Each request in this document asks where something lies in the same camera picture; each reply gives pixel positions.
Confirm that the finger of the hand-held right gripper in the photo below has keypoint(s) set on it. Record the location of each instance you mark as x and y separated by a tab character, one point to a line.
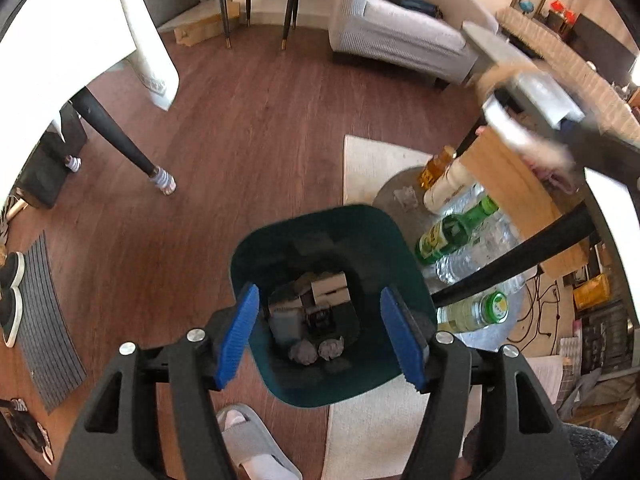
610	152

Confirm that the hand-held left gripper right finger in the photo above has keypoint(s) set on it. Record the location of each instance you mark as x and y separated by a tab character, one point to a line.
402	337

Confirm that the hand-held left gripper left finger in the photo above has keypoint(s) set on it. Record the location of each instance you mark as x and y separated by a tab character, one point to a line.
239	335

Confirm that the grey box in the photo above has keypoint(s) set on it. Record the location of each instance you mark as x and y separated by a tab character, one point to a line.
287	317

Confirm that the grey paper ball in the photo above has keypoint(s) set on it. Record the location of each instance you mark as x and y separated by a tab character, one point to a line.
304	352
331	349

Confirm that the small black packet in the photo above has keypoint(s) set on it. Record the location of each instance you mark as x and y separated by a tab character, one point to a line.
320	321

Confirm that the white and brown cardboard box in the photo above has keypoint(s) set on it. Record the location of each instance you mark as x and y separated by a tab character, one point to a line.
330	287

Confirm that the grey card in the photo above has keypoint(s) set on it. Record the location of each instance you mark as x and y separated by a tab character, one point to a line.
540	90

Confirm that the teal trash bin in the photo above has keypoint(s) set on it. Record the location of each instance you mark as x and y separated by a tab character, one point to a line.
310	240

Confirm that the green capped clear bottle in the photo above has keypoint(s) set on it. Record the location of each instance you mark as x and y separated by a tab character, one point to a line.
480	312

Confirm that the wooden board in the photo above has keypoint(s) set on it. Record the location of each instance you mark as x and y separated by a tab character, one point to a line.
520	195

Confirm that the grey slipper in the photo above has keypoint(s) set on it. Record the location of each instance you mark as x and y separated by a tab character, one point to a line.
255	440

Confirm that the clear plastic water bottle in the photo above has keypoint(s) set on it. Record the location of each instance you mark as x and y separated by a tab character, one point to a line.
475	255

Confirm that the green glass bottle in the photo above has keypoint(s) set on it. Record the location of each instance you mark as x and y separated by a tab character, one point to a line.
445	232

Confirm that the black slanted table leg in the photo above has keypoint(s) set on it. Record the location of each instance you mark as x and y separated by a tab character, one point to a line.
520	255

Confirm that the yellow box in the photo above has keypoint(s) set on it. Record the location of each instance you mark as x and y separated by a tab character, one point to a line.
592	292

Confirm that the cream plastic bottle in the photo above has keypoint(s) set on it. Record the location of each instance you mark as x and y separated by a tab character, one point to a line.
447	187

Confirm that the small globe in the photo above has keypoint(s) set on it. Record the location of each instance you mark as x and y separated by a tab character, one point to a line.
526	5

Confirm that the yellow oil bottle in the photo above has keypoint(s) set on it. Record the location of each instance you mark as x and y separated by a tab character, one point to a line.
435	170

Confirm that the cream rug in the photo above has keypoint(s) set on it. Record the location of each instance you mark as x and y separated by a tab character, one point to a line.
370	165

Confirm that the grey striped door mat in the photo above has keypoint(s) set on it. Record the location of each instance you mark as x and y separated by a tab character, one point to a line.
50	320

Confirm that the dark grey fuzzy cloth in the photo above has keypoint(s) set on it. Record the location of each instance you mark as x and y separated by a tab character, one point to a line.
585	450

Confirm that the black shoe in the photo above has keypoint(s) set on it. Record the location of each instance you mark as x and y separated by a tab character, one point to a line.
10	317
12	270

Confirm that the black table leg with sock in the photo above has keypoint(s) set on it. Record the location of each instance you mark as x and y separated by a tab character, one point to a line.
120	135

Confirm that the patterned sandal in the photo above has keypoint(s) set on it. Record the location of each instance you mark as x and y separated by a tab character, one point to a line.
25	430

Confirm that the grey armchair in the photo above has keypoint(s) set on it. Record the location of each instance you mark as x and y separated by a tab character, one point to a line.
400	35

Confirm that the black floor box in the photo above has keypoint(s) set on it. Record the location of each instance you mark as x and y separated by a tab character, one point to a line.
50	160

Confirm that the flat cardboard box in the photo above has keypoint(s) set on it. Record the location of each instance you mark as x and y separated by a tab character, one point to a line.
205	27

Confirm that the white tablecloth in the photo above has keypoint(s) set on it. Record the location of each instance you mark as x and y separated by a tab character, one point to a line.
75	20

